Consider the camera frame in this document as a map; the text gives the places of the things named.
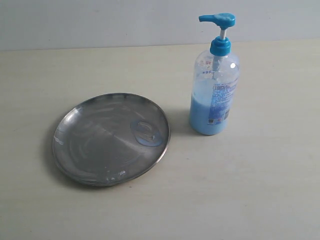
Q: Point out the blue soap pump bottle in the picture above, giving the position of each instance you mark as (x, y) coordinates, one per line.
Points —
(216, 74)

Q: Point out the blue soap blob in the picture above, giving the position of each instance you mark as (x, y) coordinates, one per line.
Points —
(146, 134)

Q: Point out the round steel plate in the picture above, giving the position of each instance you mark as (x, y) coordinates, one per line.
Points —
(93, 143)

